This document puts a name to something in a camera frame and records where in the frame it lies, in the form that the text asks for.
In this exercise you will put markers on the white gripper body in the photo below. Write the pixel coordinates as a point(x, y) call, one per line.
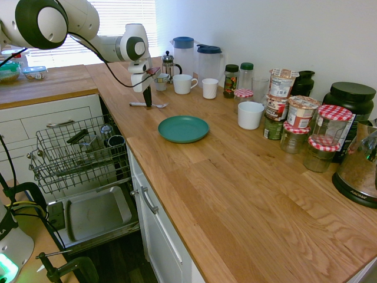
point(140, 79)

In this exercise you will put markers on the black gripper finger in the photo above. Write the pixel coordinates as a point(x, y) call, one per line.
point(149, 97)

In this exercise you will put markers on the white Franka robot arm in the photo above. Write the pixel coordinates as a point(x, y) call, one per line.
point(73, 20)

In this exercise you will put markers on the white robot base green light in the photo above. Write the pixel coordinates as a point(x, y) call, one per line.
point(11, 244)

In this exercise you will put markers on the dishwasher door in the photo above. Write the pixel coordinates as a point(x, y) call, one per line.
point(97, 215)

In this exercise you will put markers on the patterned paper cup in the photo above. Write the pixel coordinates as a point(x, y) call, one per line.
point(161, 82)

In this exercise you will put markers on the glass french press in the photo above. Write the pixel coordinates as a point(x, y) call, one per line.
point(168, 66)

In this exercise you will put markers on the large white mug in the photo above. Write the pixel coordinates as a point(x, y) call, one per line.
point(182, 85)

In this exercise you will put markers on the green plate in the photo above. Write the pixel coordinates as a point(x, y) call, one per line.
point(182, 129)

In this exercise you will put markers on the tall pitcher blue lid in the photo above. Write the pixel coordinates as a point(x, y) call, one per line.
point(183, 59)

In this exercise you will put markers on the navy blue mug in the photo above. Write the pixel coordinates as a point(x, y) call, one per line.
point(116, 141)

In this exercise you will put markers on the white ribbed cup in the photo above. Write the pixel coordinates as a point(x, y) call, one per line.
point(210, 89)

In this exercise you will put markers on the window blinds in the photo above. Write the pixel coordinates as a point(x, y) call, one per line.
point(117, 17)

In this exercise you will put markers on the wide pitcher dark lid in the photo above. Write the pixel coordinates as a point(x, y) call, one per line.
point(209, 67)

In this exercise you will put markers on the clear glass container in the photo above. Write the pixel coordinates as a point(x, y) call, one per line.
point(89, 144)

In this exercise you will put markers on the spice jar black lid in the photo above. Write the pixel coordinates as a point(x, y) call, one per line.
point(231, 82)

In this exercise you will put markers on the glass jar red checked lid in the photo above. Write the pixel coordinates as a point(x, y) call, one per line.
point(319, 159)
point(243, 97)
point(294, 140)
point(332, 126)

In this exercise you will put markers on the round metal cabinet knob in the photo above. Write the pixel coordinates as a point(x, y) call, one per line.
point(134, 193)
point(39, 153)

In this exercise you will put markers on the clear bottle green lid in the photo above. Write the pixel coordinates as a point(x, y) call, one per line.
point(246, 76)

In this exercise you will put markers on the plain white cup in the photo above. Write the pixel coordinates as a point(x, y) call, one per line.
point(250, 116)

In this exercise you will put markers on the food container blue lid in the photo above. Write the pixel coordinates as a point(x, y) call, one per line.
point(34, 73)

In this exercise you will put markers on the clear drinking glass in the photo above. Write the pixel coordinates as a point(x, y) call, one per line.
point(260, 90)

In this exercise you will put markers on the green labelled can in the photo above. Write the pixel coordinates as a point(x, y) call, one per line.
point(272, 129)

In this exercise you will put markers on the red labelled yogurt cup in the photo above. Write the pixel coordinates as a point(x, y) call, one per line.
point(276, 109)

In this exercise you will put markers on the white drawer cabinet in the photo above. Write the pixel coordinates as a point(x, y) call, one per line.
point(17, 126)

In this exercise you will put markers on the food container green lid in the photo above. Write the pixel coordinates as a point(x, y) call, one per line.
point(9, 73)

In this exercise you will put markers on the white labelled yogurt cup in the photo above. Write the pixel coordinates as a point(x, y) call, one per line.
point(283, 84)

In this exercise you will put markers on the white cabinet with door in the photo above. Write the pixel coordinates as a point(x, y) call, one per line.
point(165, 236)

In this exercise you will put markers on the black C clamp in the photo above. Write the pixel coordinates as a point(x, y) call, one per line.
point(32, 191)
point(76, 268)

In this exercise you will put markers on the red rimmed yogurt cup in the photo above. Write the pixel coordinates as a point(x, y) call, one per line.
point(302, 113)

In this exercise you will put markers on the black bottle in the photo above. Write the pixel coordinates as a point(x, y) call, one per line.
point(304, 84)

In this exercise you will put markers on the wooden mounting board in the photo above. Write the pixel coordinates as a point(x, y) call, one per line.
point(41, 236)

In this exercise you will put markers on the black protein tub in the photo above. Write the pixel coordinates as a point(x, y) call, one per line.
point(352, 100)

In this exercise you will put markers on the steel electric kettle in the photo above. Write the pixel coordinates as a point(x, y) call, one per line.
point(356, 168)

